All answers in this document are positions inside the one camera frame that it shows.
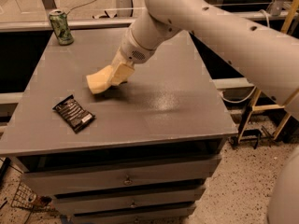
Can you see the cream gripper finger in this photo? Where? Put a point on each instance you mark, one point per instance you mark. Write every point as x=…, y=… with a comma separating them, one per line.
x=116, y=75
x=118, y=59

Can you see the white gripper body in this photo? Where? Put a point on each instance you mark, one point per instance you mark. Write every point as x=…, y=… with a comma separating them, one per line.
x=133, y=51

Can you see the yellow sponge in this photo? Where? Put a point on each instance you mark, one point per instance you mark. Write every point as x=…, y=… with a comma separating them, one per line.
x=100, y=81

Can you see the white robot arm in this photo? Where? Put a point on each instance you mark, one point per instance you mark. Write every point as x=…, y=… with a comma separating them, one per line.
x=268, y=58

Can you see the black rxbar chocolate wrapper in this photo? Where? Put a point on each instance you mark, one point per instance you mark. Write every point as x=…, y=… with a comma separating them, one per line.
x=74, y=114

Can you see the green soda can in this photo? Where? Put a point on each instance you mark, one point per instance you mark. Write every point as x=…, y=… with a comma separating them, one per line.
x=59, y=24

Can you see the grey drawer cabinet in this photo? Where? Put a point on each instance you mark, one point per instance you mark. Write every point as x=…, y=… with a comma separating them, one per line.
x=168, y=109

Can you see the top grey drawer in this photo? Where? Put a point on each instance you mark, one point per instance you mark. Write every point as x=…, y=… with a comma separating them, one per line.
x=121, y=175

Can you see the grey drawer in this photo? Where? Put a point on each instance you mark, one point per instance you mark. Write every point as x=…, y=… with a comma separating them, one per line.
x=121, y=175
x=129, y=199
x=136, y=215

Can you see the middle grey drawer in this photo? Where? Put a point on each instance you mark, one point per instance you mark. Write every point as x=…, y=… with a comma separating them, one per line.
x=129, y=199

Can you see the bottom grey drawer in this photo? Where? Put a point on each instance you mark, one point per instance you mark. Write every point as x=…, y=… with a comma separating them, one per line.
x=136, y=215

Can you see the metal railing frame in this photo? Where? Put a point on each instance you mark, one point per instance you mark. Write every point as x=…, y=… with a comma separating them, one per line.
x=33, y=15

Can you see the wire basket on floor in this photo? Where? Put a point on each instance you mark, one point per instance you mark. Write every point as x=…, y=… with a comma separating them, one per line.
x=24, y=199

